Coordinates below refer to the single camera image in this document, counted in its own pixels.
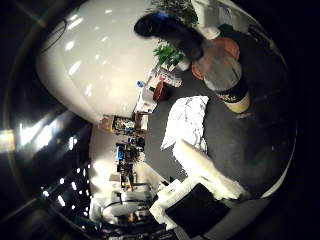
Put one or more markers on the green plant in white pot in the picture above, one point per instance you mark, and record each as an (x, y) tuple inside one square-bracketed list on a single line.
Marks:
[(168, 55)]

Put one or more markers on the brown wooden bowl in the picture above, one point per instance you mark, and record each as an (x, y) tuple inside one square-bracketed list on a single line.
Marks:
[(161, 91)]

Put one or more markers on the white checked cloth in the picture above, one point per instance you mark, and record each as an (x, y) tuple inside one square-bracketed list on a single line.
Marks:
[(186, 120)]

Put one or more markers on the tall plant in white pot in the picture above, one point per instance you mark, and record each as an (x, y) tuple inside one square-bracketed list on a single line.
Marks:
[(181, 11)]

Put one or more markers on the clear spray bottle black label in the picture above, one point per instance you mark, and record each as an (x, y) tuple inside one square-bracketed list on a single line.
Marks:
[(223, 71)]

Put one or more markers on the round wooden tray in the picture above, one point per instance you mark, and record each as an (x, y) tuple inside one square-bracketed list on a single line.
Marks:
[(231, 46)]

